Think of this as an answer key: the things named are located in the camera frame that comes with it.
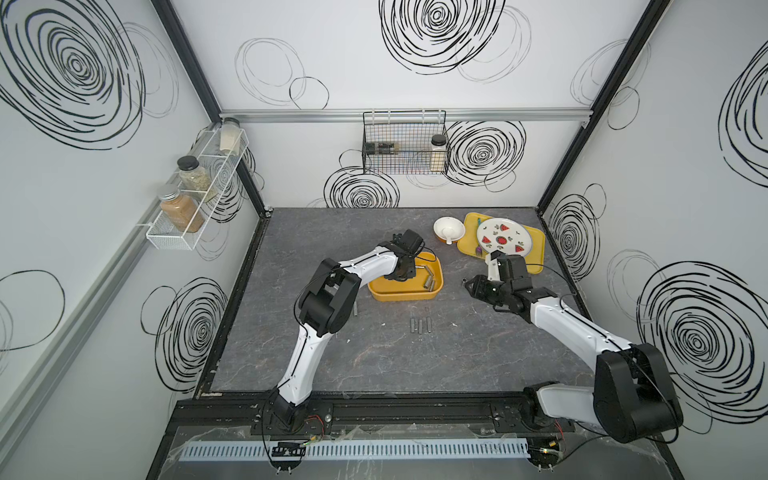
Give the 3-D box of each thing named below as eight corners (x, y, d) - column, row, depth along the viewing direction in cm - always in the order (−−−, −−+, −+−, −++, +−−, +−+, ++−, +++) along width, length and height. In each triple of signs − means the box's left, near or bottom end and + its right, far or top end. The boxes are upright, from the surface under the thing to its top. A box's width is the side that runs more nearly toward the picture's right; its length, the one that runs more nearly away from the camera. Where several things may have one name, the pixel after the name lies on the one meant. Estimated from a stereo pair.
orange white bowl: (446, 253, 108) (448, 245, 105) (427, 230, 115) (429, 222, 112) (469, 242, 112) (472, 234, 108) (450, 221, 119) (452, 212, 115)
